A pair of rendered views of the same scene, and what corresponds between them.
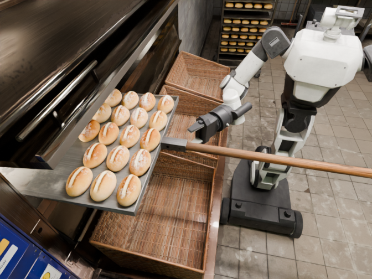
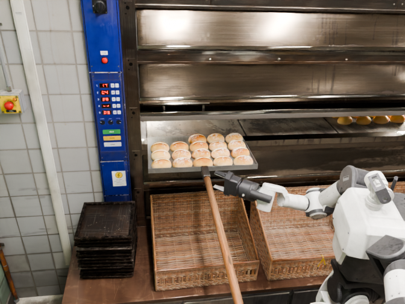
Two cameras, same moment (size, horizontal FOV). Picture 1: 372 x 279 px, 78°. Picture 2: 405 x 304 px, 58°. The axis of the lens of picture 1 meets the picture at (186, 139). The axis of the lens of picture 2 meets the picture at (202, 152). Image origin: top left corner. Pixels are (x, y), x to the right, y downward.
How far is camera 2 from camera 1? 1.39 m
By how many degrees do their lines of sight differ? 54
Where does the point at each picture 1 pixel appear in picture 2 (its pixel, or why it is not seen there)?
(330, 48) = (355, 208)
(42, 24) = (202, 75)
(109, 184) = (160, 155)
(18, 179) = (155, 133)
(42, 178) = (158, 139)
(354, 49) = (365, 222)
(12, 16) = (189, 67)
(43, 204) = (145, 146)
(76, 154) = not seen: hidden behind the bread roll
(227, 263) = not seen: outside the picture
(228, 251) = not seen: outside the picture
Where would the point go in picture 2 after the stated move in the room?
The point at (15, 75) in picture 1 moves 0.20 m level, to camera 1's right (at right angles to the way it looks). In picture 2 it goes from (170, 87) to (181, 102)
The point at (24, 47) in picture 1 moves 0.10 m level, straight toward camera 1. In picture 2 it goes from (184, 79) to (171, 85)
